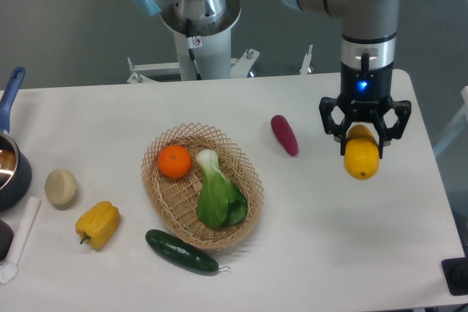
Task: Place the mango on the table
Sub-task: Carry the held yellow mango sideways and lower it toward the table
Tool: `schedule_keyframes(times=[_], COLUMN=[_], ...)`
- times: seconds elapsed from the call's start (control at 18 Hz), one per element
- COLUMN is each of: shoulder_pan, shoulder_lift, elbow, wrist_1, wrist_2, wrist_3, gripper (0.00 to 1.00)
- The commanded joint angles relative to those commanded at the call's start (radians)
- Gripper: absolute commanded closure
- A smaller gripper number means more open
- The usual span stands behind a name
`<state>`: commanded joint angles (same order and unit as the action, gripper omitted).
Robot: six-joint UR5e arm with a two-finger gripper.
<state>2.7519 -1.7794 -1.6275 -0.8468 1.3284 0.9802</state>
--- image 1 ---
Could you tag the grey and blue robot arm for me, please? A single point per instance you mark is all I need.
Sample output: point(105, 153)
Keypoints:
point(368, 31)

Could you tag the black device at edge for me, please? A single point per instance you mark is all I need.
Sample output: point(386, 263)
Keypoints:
point(455, 272)

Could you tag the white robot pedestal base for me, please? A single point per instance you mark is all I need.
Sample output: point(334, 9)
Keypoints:
point(202, 35)

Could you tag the yellow mango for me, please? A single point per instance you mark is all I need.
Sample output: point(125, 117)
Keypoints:
point(361, 156)

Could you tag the dark green cucumber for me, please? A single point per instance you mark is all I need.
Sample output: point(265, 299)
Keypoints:
point(182, 254)

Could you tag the green bok choy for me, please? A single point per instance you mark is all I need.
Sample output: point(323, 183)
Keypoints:
point(221, 203)

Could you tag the purple sweet potato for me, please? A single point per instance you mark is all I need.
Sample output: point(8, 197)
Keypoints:
point(284, 134)

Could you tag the woven wicker basket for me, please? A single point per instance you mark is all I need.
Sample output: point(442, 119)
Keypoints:
point(175, 200)

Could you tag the blue saucepan with handle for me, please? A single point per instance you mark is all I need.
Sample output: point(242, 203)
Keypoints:
point(16, 171)

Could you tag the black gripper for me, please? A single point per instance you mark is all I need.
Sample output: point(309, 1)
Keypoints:
point(365, 97)

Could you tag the dark round object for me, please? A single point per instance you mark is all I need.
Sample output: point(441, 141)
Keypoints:
point(6, 238)

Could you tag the white frame at right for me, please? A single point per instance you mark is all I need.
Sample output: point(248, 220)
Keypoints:
point(456, 125)

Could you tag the orange tangerine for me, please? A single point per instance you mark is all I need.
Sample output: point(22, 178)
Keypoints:
point(174, 161)

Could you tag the beige round potato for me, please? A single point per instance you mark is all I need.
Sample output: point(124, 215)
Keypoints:
point(61, 187)

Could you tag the yellow bell pepper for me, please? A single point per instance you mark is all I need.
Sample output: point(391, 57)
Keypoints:
point(98, 224)

